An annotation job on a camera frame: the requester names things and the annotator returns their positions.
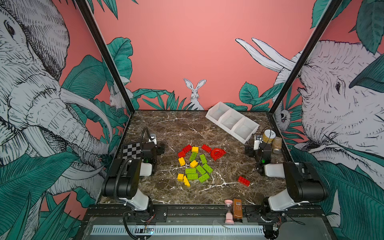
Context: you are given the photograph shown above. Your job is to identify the white three-compartment bin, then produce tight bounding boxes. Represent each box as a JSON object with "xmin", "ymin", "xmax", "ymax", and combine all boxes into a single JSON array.
[{"xmin": 206, "ymin": 102, "xmax": 260, "ymax": 144}]

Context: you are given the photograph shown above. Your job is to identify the red arch lego piece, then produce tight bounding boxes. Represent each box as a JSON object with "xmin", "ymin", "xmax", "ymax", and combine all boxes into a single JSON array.
[{"xmin": 211, "ymin": 148, "xmax": 227, "ymax": 161}]

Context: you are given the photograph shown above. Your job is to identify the green lego brick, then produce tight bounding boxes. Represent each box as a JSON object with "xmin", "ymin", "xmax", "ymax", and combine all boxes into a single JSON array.
[
  {"xmin": 203, "ymin": 164, "xmax": 213, "ymax": 174},
  {"xmin": 196, "ymin": 165, "xmax": 207, "ymax": 175},
  {"xmin": 198, "ymin": 173, "xmax": 210, "ymax": 183},
  {"xmin": 185, "ymin": 168, "xmax": 197, "ymax": 174},
  {"xmin": 187, "ymin": 173, "xmax": 199, "ymax": 181},
  {"xmin": 189, "ymin": 152, "xmax": 198, "ymax": 162},
  {"xmin": 200, "ymin": 154, "xmax": 208, "ymax": 165}
]

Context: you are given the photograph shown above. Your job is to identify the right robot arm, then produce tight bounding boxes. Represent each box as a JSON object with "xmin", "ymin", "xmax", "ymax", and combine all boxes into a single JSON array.
[{"xmin": 245, "ymin": 135, "xmax": 329, "ymax": 213}]

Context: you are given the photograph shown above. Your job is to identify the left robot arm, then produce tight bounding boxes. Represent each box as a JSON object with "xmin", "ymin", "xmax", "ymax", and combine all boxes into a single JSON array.
[{"xmin": 102, "ymin": 133, "xmax": 165, "ymax": 215}]

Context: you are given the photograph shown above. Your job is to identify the brown spice jar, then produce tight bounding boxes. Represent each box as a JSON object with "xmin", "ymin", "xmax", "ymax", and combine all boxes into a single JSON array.
[{"xmin": 272, "ymin": 137, "xmax": 283, "ymax": 154}]

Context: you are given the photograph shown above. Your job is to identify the checkerboard calibration plate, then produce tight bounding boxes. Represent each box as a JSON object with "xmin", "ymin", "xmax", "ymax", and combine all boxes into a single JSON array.
[{"xmin": 122, "ymin": 142, "xmax": 142, "ymax": 160}]

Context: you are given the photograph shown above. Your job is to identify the yellow lego brick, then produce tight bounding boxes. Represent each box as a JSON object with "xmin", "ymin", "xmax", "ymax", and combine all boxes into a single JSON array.
[
  {"xmin": 192, "ymin": 147, "xmax": 199, "ymax": 154},
  {"xmin": 190, "ymin": 160, "xmax": 199, "ymax": 168},
  {"xmin": 177, "ymin": 174, "xmax": 184, "ymax": 182},
  {"xmin": 183, "ymin": 176, "xmax": 191, "ymax": 188},
  {"xmin": 178, "ymin": 158, "xmax": 186, "ymax": 167}
]

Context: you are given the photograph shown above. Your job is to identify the pink hourglass timer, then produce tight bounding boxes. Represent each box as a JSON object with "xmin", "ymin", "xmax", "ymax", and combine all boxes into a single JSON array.
[{"xmin": 225, "ymin": 200, "xmax": 235, "ymax": 225}]

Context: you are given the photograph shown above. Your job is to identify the white perforated rail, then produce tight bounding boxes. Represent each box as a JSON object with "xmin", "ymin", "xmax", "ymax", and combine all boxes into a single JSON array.
[{"xmin": 91, "ymin": 225, "xmax": 264, "ymax": 236}]

